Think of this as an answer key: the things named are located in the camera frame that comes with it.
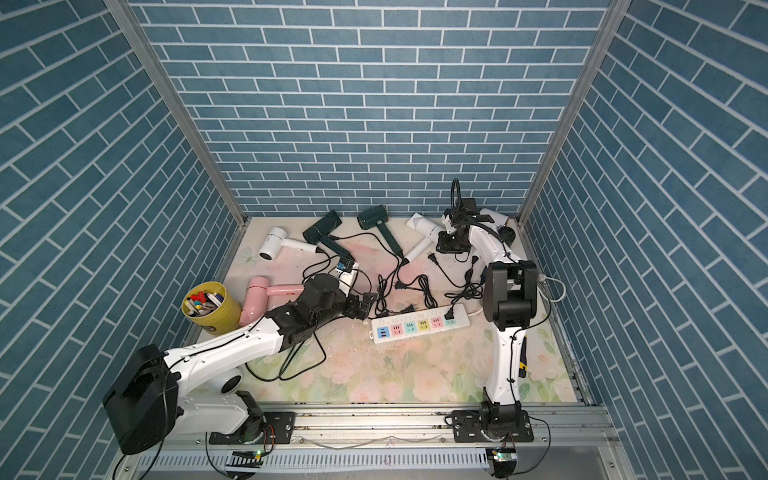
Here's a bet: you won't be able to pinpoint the yellow black utility knife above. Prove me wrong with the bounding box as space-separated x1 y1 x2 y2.
518 337 528 378

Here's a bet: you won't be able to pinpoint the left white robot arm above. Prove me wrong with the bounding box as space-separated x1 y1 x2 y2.
102 271 377 455

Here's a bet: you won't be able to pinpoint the dark green dryer angled nozzle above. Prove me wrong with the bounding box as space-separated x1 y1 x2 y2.
302 210 354 260

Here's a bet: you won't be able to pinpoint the dark green dryer centre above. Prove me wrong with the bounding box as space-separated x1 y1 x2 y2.
357 205 404 258

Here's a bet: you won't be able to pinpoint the black power cord with plug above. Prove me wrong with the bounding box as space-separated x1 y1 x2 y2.
374 251 487 319

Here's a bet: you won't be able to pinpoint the pink hair dryer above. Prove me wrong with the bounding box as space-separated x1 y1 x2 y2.
239 276 304 327

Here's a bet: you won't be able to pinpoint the white glossy hair dryer right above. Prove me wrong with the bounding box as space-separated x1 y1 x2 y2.
480 208 509 229

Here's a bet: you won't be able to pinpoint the yellow cup of pens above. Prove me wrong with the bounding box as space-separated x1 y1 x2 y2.
180 282 242 335

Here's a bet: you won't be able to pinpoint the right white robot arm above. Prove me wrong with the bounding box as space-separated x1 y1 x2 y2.
437 197 538 437

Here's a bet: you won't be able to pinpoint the white power strip coloured sockets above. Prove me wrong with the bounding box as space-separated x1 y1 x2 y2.
370 304 471 344

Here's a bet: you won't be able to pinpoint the white hair dryer far left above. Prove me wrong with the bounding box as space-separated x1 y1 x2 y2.
258 227 320 261

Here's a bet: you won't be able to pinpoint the white folding hair dryer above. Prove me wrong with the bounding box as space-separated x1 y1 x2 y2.
400 212 445 266

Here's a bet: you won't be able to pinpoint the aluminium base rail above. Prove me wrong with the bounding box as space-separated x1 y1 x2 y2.
111 404 633 479

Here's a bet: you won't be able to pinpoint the white wall cable connector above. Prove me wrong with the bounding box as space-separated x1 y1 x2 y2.
537 273 568 304

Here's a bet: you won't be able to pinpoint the dark green dryer right corner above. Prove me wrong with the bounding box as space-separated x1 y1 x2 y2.
497 225 516 247

